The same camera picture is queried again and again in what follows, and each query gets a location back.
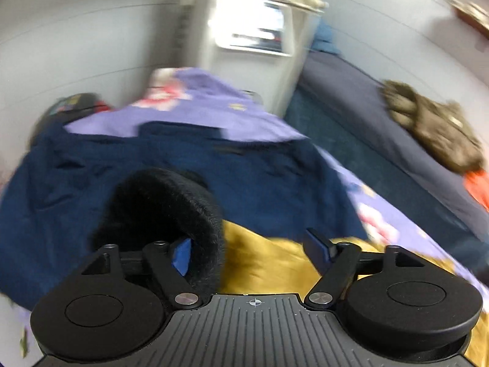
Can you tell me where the olive brown garment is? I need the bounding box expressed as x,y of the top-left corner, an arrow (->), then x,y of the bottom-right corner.
380,80 -> 486,174

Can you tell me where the purple floral bed sheet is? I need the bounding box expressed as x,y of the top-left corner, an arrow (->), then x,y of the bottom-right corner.
8,67 -> 489,357

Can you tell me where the white cabinet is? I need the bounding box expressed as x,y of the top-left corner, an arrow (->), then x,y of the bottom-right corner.
178,0 -> 329,117

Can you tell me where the navy blue garment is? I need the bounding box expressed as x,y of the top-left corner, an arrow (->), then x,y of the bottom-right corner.
0,120 -> 367,310

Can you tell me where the blue pillow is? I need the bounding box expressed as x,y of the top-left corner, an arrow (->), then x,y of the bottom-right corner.
311,21 -> 342,55

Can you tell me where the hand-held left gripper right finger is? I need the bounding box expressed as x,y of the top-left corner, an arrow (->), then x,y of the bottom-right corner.
303,228 -> 420,310

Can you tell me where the wooden wall shelf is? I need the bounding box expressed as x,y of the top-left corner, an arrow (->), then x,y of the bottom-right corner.
450,0 -> 489,39

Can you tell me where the black bag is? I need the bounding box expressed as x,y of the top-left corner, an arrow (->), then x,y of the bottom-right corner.
31,92 -> 112,146

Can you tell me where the golden jacket with black fur trim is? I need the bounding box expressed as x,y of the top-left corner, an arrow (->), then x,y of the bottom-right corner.
92,168 -> 489,367

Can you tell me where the dark grey bed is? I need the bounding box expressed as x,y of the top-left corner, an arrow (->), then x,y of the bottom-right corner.
285,50 -> 489,268

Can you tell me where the orange cloth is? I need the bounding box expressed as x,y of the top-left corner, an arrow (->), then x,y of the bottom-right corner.
463,170 -> 489,213

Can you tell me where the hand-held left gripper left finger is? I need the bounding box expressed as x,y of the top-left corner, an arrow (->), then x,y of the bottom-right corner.
81,238 -> 203,310

